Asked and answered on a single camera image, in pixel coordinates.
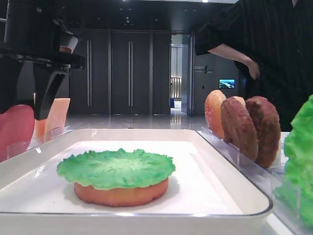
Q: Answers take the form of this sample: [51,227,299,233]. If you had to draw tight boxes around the brown meat patty rear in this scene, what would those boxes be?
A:
[246,96,281,168]

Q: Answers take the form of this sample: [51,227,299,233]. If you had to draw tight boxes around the green lettuce leaf on bun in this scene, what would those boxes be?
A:
[56,148,176,190]

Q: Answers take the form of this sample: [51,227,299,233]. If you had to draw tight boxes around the dark double doors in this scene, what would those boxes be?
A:
[69,30,171,115]

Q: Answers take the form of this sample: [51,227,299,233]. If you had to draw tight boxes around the sesame top bun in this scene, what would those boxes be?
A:
[204,90,226,139]

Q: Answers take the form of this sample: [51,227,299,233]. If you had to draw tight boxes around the green lettuce leaf upright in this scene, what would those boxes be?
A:
[274,95,313,227]

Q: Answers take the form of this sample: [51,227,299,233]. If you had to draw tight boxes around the brown meat patty front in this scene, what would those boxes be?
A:
[221,96,258,161]

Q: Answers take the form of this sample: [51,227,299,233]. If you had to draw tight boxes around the red tomato slice front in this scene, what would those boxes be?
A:
[0,105,35,162]

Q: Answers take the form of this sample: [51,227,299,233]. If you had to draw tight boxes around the orange cheese slice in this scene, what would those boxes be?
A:
[34,119,46,138]
[44,98,70,142]

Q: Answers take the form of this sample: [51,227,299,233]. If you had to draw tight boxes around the brown meat patty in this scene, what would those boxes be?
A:
[221,96,258,161]
[246,96,281,168]

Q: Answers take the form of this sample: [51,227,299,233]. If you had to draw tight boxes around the clear acrylic rack right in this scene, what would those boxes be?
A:
[200,127,313,235]

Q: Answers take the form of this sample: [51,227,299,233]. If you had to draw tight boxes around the person's bare hand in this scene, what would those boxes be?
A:
[245,58,260,80]

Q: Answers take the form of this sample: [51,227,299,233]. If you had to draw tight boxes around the orange cheese slice left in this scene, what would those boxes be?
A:
[34,119,46,138]

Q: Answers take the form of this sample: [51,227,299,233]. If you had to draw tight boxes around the person's bare forearm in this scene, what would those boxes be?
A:
[208,44,252,66]

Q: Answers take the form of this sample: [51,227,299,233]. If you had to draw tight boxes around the orange cheese slice right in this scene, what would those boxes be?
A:
[44,98,70,142]

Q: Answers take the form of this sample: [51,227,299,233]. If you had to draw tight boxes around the white rectangular tray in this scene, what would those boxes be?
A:
[0,129,273,235]

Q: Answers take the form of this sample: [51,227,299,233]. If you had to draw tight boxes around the person in black shirt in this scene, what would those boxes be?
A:
[195,0,313,132]

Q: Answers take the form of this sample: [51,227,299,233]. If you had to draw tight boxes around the clear acrylic rack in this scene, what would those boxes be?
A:
[200,127,313,235]
[0,126,72,162]

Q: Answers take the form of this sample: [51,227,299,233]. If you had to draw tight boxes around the clear acrylic rack left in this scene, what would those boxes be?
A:
[0,126,72,162]

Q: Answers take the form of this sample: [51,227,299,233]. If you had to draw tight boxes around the orange bottom bun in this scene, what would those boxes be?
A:
[74,179,169,207]

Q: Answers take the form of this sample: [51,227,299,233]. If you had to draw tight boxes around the small wall screen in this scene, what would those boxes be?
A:
[219,79,235,89]

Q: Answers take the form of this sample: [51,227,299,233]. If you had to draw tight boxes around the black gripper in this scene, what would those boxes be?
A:
[0,0,86,120]

